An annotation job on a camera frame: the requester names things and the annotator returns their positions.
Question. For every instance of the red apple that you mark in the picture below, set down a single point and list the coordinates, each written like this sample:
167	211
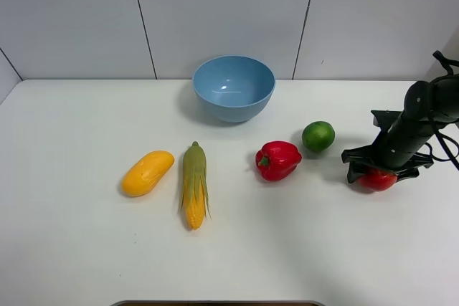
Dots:
377	180

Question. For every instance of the blue plastic bowl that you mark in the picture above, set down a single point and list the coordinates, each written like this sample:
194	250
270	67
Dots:
233	88

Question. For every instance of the corn cob with husk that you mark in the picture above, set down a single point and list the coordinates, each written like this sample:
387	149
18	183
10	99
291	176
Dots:
194	194

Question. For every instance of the yellow mango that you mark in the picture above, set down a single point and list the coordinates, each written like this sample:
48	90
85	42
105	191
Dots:
146	173

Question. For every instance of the green lime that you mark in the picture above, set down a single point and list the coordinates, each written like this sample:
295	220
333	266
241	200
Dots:
318	136

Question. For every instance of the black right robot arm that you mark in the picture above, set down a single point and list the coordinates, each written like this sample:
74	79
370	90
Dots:
436	103

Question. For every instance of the red bell pepper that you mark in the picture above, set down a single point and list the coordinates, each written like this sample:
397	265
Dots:
277	159

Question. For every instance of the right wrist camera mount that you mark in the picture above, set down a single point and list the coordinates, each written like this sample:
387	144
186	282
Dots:
384	119

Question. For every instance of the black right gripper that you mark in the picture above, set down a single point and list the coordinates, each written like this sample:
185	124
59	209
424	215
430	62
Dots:
394	149

